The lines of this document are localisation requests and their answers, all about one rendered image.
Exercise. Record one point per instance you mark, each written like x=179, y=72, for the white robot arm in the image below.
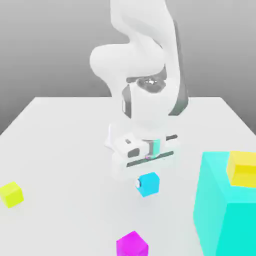
x=144, y=60

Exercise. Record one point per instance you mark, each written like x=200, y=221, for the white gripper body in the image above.
x=140, y=167

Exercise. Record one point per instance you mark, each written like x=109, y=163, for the small blue cube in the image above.
x=149, y=185

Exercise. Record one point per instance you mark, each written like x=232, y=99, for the large turquoise box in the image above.
x=226, y=212

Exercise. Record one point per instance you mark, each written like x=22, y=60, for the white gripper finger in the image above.
x=138, y=183

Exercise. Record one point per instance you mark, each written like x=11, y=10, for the small lime yellow cube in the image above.
x=11, y=195

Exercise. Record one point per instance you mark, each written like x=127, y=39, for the small magenta cube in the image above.
x=132, y=245

